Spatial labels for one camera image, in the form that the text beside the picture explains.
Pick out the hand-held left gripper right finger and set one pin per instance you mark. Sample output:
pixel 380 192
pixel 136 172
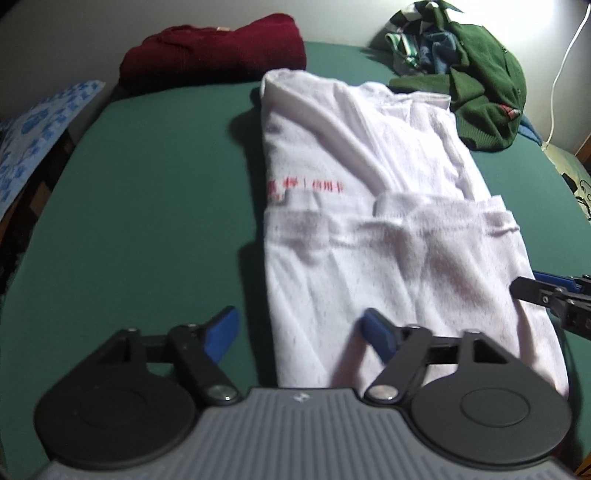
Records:
pixel 378 332

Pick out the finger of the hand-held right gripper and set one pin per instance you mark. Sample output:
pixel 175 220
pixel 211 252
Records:
pixel 561 278
pixel 535 290

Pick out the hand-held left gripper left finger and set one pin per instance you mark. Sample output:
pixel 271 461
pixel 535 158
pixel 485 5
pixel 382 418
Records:
pixel 224 332

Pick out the white polo shirt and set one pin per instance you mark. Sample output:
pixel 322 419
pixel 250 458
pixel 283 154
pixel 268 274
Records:
pixel 369 230

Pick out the yellowish bedding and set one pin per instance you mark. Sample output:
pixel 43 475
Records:
pixel 565 161

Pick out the wooden furniture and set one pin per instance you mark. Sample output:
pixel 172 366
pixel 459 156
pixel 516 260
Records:
pixel 585 152

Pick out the green felt mat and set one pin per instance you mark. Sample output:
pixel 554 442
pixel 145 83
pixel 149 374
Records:
pixel 161 207

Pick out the blue cloth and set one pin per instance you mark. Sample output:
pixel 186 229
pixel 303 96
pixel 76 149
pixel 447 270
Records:
pixel 528 131

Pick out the green cardigan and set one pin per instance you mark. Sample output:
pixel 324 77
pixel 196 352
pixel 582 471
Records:
pixel 485 83

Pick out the blue denim garment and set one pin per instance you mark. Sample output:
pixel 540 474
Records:
pixel 438 46

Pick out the blue patterned towel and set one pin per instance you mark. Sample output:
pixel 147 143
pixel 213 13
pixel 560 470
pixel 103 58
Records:
pixel 37 134

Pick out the green white striped garment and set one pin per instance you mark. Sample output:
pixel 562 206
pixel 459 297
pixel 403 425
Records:
pixel 401 48

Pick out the dark red sweater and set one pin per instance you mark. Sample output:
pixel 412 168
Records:
pixel 217 50

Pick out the dark striped garment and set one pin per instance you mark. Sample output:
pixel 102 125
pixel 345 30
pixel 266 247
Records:
pixel 406 14

